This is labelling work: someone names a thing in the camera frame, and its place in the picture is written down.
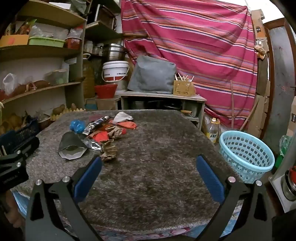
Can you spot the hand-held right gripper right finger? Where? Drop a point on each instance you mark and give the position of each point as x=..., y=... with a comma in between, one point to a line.
x=209, y=177

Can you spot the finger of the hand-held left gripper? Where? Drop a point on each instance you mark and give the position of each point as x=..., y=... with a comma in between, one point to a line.
x=22, y=148

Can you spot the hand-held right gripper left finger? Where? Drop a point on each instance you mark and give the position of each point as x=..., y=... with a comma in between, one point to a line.
x=89, y=177

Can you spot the silver foil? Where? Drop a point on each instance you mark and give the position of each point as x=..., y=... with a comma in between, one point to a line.
x=93, y=144

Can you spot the dark grey pouch wrapper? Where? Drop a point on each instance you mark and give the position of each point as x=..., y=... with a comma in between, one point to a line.
x=70, y=146

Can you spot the red wrapper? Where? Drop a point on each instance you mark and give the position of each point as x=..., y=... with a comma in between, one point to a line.
x=100, y=136

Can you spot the light blue plastic basket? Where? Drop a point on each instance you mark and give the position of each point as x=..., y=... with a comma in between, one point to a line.
x=247, y=155

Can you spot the blue plastic bag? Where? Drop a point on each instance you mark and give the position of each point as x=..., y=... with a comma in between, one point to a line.
x=78, y=126

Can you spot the black and silver wrapper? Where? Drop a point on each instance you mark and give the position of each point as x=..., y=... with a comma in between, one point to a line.
x=96, y=124

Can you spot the orange plastic bag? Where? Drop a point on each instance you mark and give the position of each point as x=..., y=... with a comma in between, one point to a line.
x=128, y=125

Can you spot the white paper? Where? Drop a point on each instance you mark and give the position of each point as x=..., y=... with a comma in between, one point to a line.
x=122, y=117

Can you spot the person's left hand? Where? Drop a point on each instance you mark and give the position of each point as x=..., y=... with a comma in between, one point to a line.
x=10, y=213

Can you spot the dark blue plastic crate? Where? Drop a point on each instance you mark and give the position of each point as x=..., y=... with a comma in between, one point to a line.
x=19, y=134

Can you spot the small oil bottle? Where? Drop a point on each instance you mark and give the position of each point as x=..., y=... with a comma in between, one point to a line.
x=212, y=133

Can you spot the potato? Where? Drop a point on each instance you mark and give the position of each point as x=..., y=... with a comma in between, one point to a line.
x=59, y=109

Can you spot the yellow egg carton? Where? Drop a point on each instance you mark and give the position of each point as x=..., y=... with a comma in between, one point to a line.
x=69, y=113

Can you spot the grey shaggy rug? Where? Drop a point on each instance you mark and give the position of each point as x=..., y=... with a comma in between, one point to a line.
x=150, y=153

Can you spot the white plastic bag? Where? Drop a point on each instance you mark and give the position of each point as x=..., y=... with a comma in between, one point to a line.
x=9, y=83

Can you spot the grey metal counter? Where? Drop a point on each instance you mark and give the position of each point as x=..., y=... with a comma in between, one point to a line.
x=281, y=194

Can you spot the wooden stick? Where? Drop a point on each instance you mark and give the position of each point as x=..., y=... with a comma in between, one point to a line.
x=251, y=113

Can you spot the straw broom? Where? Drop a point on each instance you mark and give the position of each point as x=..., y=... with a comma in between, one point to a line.
x=232, y=104

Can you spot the green plastic bag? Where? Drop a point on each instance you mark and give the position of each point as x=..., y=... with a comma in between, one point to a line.
x=285, y=146

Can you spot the red kettle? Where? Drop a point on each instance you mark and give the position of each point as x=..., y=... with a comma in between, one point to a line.
x=291, y=183

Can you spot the stack of flattened cardboard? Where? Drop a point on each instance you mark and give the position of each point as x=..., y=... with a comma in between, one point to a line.
x=260, y=109

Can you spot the red plastic basket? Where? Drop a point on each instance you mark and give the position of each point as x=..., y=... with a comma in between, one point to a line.
x=106, y=90

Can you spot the yellow utensil holder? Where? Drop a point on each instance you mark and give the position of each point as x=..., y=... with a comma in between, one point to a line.
x=183, y=89

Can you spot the low wooden cabinet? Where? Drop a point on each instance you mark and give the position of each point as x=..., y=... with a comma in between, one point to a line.
x=161, y=96

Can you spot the large yellow oil jug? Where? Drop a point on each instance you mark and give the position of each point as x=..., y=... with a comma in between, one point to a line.
x=89, y=78

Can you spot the light wooden shelf unit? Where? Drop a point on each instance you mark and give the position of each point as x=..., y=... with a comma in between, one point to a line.
x=46, y=52

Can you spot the tall cardboard box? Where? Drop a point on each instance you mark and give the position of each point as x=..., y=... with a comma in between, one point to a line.
x=291, y=118

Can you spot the bunch of wooden chopsticks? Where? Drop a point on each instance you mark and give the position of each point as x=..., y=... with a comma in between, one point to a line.
x=182, y=77

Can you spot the yellow box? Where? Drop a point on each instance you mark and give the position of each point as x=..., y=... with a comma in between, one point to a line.
x=13, y=41

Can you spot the green plastic tray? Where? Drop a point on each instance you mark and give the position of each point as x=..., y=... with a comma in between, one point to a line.
x=46, y=42

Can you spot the white plastic bucket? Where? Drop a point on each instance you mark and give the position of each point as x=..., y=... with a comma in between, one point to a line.
x=115, y=70

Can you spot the small red mesh basket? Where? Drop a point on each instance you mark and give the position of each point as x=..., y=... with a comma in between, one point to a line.
x=73, y=43

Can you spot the grey covered appliance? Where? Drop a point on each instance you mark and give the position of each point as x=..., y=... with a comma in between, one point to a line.
x=151, y=74

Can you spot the grey metal door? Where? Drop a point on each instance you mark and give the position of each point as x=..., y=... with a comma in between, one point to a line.
x=281, y=81

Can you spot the steel pot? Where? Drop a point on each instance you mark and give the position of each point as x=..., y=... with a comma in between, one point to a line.
x=113, y=52

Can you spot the red striped cloth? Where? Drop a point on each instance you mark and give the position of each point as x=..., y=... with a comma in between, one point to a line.
x=196, y=46

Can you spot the brown hanging bundle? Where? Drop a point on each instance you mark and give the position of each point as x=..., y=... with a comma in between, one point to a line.
x=260, y=51

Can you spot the toaster oven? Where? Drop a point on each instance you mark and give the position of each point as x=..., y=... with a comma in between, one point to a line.
x=107, y=17

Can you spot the printed cardboard box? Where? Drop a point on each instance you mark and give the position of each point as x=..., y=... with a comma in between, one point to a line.
x=258, y=25

